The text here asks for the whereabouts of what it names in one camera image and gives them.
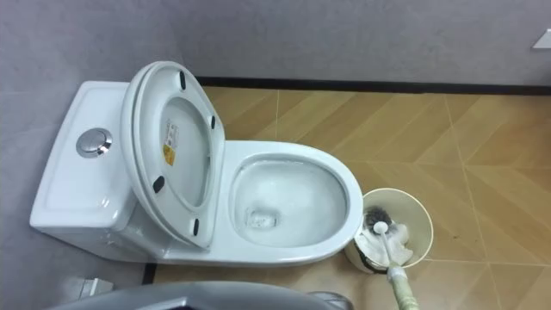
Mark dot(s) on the white toilet seat and lid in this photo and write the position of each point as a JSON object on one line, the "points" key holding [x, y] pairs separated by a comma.
{"points": [[150, 129]]}

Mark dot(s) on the white crumpled tissue paper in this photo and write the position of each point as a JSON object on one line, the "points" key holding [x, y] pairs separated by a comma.
{"points": [[376, 247]]}

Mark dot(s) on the cream round waste bin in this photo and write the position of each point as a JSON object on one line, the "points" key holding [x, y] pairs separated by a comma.
{"points": [[413, 211]]}

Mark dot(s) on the white toilet brush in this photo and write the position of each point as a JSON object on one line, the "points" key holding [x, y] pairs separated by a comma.
{"points": [[394, 262]]}

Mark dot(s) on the robot body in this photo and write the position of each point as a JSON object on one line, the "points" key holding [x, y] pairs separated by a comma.
{"points": [[193, 297]]}

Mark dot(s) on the white ceramic toilet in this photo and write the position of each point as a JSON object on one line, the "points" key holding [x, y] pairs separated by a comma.
{"points": [[86, 189]]}

